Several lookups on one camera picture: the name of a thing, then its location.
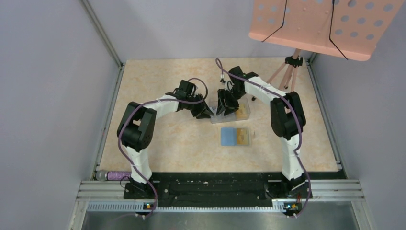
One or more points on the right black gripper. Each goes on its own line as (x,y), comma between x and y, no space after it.
(222,98)

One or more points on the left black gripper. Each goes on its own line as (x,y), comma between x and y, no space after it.
(204,114)

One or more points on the purple glitter microphone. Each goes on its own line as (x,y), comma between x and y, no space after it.
(103,175)

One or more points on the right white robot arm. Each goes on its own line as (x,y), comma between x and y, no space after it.
(287,118)

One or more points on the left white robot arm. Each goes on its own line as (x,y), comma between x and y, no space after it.
(136,129)

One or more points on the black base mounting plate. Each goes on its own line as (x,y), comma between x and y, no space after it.
(214,189)

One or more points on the pink tripod stand legs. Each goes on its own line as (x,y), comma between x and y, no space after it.
(289,79)

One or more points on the pink music stand desk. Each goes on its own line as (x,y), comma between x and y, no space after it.
(343,28)

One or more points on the aluminium frame rail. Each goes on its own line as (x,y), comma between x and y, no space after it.
(336,205)

